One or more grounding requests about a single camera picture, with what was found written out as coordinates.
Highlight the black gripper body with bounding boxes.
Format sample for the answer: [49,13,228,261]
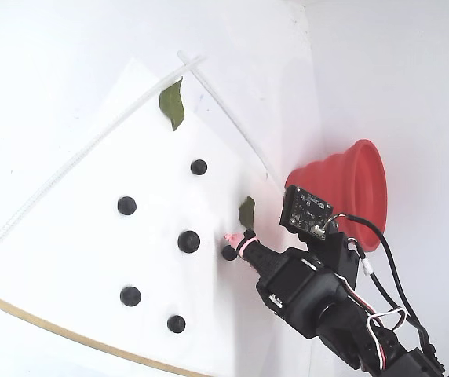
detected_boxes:
[255,247,347,341]

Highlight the dark blueberry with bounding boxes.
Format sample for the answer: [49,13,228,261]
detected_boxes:
[221,243,239,262]
[119,285,143,308]
[117,196,137,216]
[177,229,202,254]
[189,159,209,177]
[166,314,187,335]

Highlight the red collapsible silicone cup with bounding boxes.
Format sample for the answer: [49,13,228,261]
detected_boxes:
[285,138,389,252]

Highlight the small green leaf with stem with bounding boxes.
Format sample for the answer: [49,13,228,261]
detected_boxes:
[238,196,256,232]

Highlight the white paper sheet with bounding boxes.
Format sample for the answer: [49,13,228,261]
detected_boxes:
[0,57,316,377]

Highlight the large green leaf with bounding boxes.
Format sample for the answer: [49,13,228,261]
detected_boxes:
[159,76,186,133]

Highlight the thin wooden strip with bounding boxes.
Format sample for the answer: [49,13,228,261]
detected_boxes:
[0,283,214,377]

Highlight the white red servo wires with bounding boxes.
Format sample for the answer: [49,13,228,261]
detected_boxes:
[336,273,408,370]

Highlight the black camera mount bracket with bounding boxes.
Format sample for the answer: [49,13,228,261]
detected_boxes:
[298,229,361,291]

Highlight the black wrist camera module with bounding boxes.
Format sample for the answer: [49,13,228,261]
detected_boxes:
[279,184,335,240]

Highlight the thin black cable white sleeve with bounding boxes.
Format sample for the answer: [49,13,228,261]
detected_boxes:
[345,237,410,335]

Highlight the thick black camera cable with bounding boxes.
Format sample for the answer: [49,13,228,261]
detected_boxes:
[326,213,445,377]

